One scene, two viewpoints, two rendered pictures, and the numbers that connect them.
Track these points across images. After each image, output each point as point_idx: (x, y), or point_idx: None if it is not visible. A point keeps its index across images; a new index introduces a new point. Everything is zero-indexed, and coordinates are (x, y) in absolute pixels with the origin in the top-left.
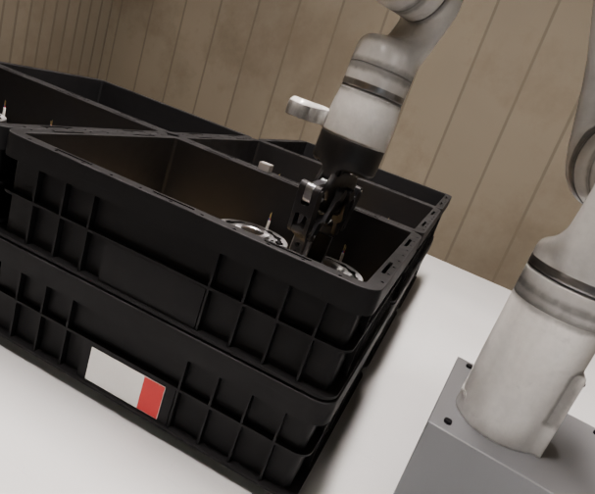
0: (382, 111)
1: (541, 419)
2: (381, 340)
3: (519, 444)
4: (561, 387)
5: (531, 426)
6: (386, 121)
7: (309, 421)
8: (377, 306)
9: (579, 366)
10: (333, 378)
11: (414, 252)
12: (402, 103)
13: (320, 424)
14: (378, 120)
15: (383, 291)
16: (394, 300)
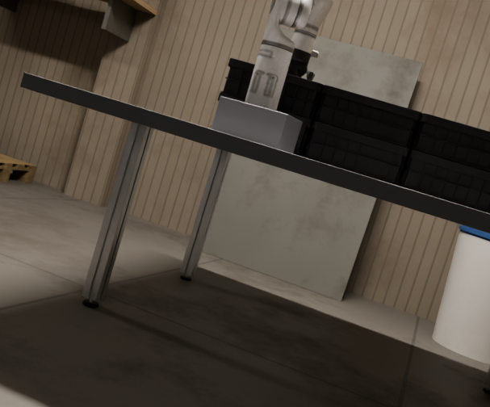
0: (295, 35)
1: (249, 89)
2: (341, 165)
3: (245, 101)
4: (253, 76)
5: (247, 93)
6: (295, 37)
7: (217, 99)
8: (236, 66)
9: (257, 67)
10: (228, 91)
11: (305, 84)
12: (303, 31)
13: (218, 99)
14: (293, 37)
15: (237, 61)
16: (317, 119)
